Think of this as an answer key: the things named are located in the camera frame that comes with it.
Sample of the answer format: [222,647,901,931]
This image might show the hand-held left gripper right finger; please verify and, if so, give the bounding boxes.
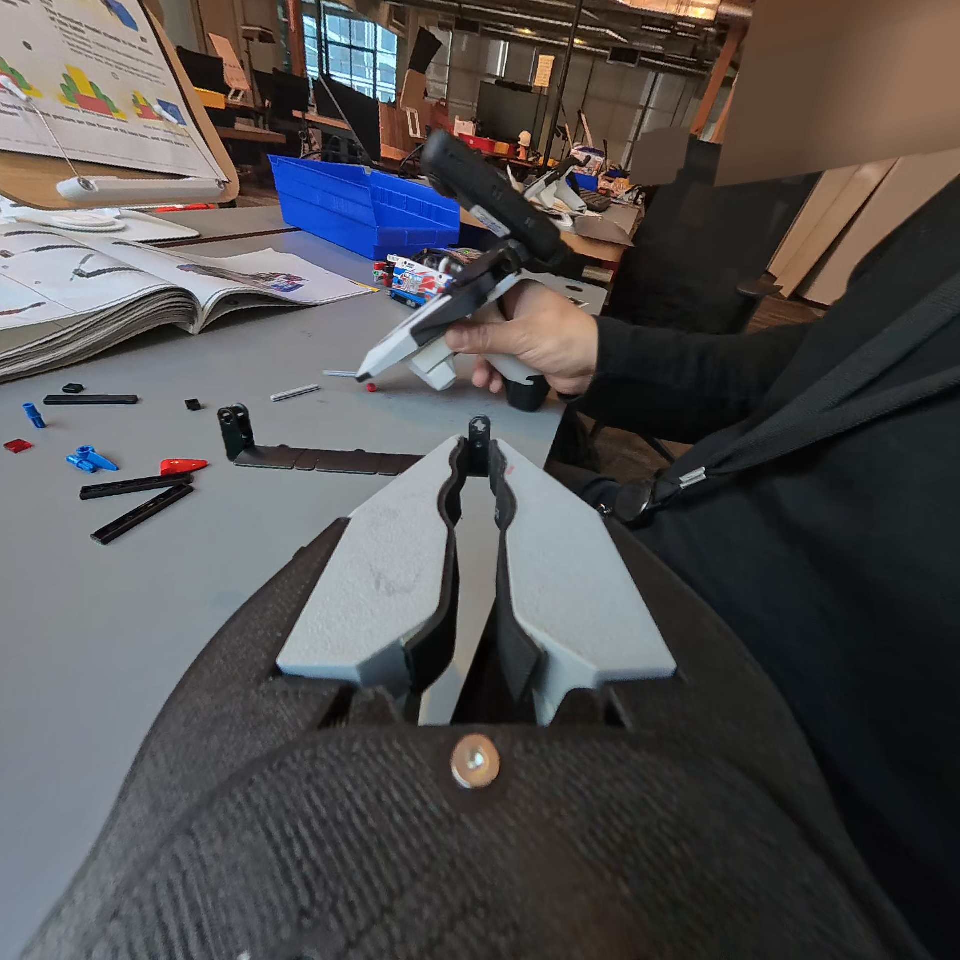
[491,438,678,726]

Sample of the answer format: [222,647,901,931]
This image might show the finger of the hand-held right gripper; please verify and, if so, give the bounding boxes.
[354,271,522,385]

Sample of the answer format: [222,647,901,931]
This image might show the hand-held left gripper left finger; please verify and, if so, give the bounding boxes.
[276,435,466,695]

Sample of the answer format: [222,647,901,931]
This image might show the black pin connector brick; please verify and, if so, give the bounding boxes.
[217,403,256,462]

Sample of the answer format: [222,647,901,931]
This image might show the person's right forearm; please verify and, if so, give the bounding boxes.
[592,315,819,444]

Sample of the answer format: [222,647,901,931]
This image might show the person's right hand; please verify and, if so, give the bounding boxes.
[444,298,601,397]

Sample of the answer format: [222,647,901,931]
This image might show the partly built toy car model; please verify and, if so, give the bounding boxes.
[372,251,489,309]

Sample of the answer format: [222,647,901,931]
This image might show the idle white black gripper tool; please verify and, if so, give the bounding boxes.
[521,157,590,219]

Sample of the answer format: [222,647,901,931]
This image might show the wooden background table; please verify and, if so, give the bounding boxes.
[457,202,646,264]

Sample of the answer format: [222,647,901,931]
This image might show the blue storage bin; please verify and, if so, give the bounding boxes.
[268,153,462,260]

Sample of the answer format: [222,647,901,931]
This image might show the grid pane window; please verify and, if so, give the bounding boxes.
[303,15,399,102]

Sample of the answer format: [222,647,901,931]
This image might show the long black beam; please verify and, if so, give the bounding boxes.
[91,483,195,546]
[80,472,195,501]

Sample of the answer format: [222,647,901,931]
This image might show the wooden document stand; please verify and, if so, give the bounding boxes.
[0,0,241,245]

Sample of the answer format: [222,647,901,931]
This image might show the open instruction booklet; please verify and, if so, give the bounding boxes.
[0,221,380,384]

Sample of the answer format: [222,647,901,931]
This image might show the printed instruction sheet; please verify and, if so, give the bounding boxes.
[0,0,230,181]

